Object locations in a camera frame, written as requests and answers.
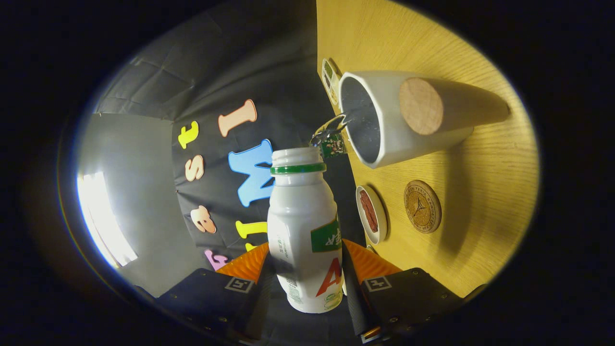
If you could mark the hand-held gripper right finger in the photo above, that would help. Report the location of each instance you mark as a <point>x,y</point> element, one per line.
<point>358,307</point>

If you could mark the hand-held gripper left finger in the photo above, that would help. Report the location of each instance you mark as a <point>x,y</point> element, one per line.
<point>257,312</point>

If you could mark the white juice bottle green collar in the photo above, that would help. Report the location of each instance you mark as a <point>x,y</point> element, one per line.
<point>298,216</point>

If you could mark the round cork coaster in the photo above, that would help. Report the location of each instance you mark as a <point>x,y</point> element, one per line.
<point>423,206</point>

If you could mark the clear plastic water bottle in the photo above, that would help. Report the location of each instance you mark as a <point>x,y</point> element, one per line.
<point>334,145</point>

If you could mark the round beige plate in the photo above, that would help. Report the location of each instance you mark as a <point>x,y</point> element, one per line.
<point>382,216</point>

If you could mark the red meat slices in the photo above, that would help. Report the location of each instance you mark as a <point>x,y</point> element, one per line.
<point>369,211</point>

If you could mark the wooden table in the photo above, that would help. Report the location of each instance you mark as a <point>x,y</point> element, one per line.
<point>480,202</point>

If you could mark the white divided tray of beans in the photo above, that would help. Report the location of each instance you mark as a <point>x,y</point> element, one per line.
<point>329,77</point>

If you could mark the black backdrop cloth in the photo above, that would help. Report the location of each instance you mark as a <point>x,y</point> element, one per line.
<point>216,72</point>

